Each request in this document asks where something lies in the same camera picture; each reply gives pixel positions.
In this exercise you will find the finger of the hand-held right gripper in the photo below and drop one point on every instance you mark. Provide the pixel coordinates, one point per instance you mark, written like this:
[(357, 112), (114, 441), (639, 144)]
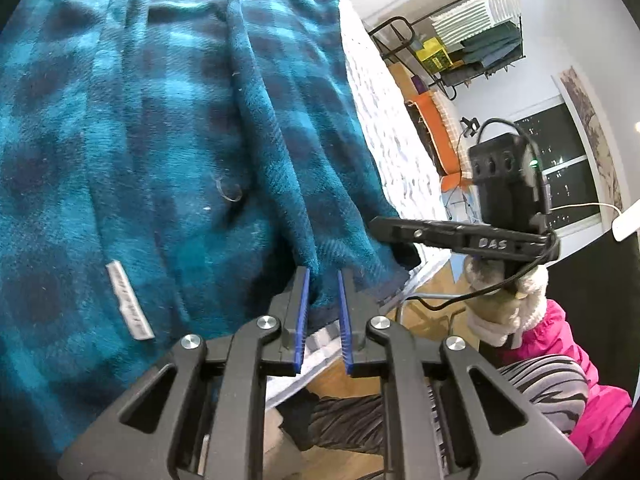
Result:
[(415, 232)]

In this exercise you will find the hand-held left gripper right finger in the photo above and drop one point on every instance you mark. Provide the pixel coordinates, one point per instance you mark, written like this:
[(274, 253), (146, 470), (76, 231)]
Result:
[(345, 320)]

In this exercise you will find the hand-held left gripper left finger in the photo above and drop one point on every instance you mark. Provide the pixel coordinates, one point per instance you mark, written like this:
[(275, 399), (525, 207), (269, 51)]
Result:
[(301, 320)]

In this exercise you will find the teal plaid fleece shirt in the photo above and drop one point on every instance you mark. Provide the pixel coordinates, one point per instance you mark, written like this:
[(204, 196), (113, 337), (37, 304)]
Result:
[(150, 160)]

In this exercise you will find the black clothes rack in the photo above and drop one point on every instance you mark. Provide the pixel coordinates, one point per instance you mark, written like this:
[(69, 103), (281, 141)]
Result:
[(452, 92)]

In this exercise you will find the person's right hand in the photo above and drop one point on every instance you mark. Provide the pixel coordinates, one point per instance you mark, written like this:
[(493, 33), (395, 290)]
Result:
[(495, 310)]

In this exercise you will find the blue paper sheet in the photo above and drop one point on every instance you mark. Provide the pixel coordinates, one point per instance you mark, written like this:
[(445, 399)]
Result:
[(456, 267)]

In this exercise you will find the window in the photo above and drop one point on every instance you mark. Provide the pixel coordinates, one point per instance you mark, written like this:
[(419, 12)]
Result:
[(565, 180)]

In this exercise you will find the blue striped quilt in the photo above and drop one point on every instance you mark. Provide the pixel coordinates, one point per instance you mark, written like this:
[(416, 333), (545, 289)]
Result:
[(390, 125)]

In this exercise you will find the white charger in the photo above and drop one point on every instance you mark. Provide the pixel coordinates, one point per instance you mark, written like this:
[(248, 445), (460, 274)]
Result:
[(627, 222)]

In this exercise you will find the dark hanging coats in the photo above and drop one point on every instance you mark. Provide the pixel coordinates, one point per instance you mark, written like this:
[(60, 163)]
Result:
[(492, 45)]

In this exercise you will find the green striped hanging cloth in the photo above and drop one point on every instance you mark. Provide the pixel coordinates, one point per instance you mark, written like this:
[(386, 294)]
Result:
[(470, 15)]

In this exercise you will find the person's striped pants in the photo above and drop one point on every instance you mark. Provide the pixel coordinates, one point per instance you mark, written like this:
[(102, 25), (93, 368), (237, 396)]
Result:
[(540, 385)]

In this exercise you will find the pink jacket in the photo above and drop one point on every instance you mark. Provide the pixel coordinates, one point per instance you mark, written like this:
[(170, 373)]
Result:
[(605, 420)]

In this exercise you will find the printed wall hanging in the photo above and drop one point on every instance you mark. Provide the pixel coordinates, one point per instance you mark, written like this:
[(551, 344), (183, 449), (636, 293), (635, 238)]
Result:
[(595, 130)]

